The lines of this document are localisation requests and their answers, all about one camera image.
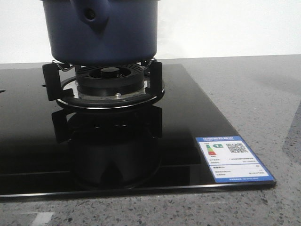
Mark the black pot support grate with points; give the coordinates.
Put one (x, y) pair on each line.
(62, 87)

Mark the dark blue cooking pot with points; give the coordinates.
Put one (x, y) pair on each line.
(102, 32)

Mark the black gas burner head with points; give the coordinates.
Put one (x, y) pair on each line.
(109, 80)

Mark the blue energy label sticker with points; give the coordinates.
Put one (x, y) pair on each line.
(230, 159)

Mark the black glass gas cooktop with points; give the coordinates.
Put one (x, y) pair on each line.
(47, 152)

